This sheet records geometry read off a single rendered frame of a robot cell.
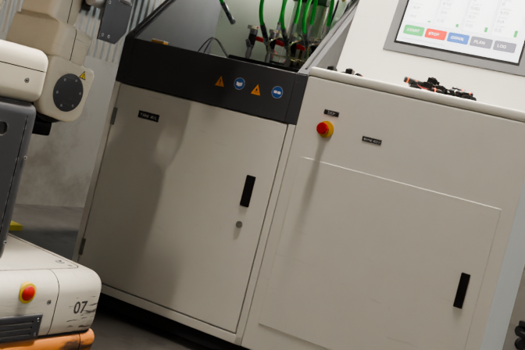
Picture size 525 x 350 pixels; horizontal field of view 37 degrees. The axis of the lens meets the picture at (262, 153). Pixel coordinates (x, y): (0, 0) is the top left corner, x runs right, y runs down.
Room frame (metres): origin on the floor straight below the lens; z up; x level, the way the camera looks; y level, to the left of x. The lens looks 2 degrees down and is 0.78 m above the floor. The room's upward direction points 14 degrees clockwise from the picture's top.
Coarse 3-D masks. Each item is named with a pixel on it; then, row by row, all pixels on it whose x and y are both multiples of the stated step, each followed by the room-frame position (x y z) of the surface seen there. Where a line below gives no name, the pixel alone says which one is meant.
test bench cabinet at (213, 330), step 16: (112, 96) 2.71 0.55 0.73; (176, 96) 2.63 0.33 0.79; (288, 128) 2.44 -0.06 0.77; (288, 144) 2.44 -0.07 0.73; (96, 160) 2.71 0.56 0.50; (96, 176) 2.71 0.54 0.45; (272, 192) 2.44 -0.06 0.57; (272, 208) 2.44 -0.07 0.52; (80, 224) 2.71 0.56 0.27; (80, 240) 2.71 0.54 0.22; (256, 256) 2.44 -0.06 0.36; (256, 272) 2.43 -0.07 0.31; (112, 288) 2.64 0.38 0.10; (112, 304) 2.71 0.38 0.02; (128, 304) 2.69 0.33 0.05; (144, 304) 2.58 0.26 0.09; (144, 320) 2.66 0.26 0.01; (160, 320) 2.63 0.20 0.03; (176, 320) 2.53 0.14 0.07; (192, 320) 2.51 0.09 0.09; (240, 320) 2.44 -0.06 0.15; (192, 336) 2.58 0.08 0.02; (208, 336) 2.56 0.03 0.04; (224, 336) 2.46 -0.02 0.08; (240, 336) 2.44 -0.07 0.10
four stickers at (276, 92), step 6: (216, 78) 2.56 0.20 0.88; (222, 78) 2.55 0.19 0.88; (240, 78) 2.52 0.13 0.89; (216, 84) 2.55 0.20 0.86; (222, 84) 2.55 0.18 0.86; (234, 84) 2.53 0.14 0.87; (240, 84) 2.52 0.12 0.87; (252, 84) 2.50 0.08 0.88; (258, 84) 2.50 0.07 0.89; (252, 90) 2.50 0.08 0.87; (258, 90) 2.49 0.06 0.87; (276, 90) 2.47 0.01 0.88; (282, 90) 2.46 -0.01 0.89; (270, 96) 2.47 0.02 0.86; (276, 96) 2.47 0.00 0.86
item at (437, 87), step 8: (408, 80) 2.39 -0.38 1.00; (416, 80) 2.44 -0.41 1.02; (432, 80) 2.38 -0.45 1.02; (424, 88) 2.40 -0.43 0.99; (432, 88) 2.35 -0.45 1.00; (440, 88) 2.36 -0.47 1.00; (448, 88) 2.37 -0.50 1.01; (456, 88) 2.37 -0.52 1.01; (456, 96) 2.33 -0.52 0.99; (464, 96) 2.31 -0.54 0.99; (472, 96) 2.30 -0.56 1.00
